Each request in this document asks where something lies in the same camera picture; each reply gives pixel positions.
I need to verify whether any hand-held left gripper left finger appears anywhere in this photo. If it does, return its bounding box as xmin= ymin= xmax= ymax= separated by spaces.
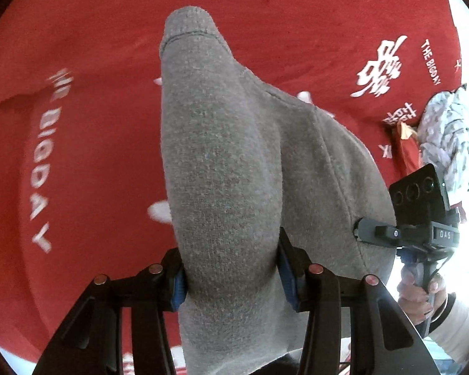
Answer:
xmin=31 ymin=247 xmax=188 ymax=375

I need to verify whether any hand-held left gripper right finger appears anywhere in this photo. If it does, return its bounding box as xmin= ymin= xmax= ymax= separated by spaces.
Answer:
xmin=277 ymin=227 xmax=442 ymax=375

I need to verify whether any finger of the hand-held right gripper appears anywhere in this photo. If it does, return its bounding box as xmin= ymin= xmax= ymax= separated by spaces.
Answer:
xmin=353 ymin=216 xmax=401 ymax=248

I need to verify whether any grey knit sweater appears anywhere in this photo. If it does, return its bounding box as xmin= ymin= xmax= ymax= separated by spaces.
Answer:
xmin=158 ymin=6 xmax=398 ymax=375

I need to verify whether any person's right forearm white sleeve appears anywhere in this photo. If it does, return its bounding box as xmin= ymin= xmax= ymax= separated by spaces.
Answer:
xmin=429 ymin=293 xmax=469 ymax=361

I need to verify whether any person's right hand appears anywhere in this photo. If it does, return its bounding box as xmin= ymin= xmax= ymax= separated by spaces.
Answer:
xmin=396 ymin=260 xmax=449 ymax=326

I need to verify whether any red gold-trimmed cloth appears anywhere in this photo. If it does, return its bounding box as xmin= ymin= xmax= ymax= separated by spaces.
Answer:
xmin=391 ymin=120 xmax=425 ymax=190

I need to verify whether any white grey patterned cloth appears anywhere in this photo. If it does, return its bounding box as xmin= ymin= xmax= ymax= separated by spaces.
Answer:
xmin=415 ymin=83 xmax=469 ymax=213

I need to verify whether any red printed blanket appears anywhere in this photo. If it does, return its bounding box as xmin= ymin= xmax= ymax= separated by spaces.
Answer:
xmin=0 ymin=0 xmax=469 ymax=375

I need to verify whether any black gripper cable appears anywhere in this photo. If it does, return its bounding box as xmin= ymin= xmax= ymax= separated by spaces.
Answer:
xmin=422 ymin=253 xmax=454 ymax=340

